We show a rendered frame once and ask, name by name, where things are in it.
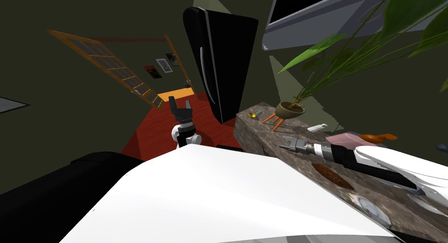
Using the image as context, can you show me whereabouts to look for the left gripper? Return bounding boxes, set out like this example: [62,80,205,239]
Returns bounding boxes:
[168,96,195,124]

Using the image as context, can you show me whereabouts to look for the red dark wall picture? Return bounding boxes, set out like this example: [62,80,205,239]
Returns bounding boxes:
[143,65,163,79]

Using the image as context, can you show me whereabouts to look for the white plate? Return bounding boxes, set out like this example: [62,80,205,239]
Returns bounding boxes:
[407,193,448,218]

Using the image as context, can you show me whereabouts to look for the orange utensil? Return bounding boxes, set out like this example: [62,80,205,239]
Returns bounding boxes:
[359,133,399,144]

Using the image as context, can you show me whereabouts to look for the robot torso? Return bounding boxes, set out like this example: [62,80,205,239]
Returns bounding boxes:
[59,144,403,243]

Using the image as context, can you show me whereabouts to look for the white-framed wall picture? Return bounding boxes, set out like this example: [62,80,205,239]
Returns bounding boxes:
[155,58,174,74]

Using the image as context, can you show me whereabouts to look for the grey plate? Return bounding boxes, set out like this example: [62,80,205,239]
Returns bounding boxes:
[346,193,392,228]

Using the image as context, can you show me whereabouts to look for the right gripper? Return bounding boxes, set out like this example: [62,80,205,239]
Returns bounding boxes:
[278,136,311,155]

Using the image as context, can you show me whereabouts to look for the green plant in brown pot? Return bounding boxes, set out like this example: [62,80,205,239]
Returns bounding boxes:
[261,0,448,132]

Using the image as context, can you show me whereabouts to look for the pink board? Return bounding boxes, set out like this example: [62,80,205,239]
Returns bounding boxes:
[325,132,379,150]

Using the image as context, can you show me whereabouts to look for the wooden glass-pane door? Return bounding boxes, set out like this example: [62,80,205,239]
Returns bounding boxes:
[47,29,165,111]

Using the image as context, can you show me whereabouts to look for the black refrigerator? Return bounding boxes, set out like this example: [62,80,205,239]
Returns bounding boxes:
[182,7,259,125]

